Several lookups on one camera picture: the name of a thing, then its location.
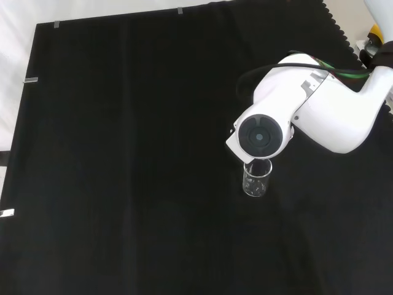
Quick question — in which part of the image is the clear glass beaker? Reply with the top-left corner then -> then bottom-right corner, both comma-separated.
242,159 -> 273,199

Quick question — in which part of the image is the black cloth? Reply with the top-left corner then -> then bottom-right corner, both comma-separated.
0,0 -> 393,295

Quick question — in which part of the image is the yellow stop button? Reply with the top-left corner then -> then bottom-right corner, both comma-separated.
367,23 -> 385,47

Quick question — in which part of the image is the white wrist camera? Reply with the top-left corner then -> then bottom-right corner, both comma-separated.
225,121 -> 255,164

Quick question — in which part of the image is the black cable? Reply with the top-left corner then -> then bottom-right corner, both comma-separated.
235,62 -> 373,100

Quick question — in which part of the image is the green cable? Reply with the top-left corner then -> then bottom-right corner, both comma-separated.
333,69 -> 373,80

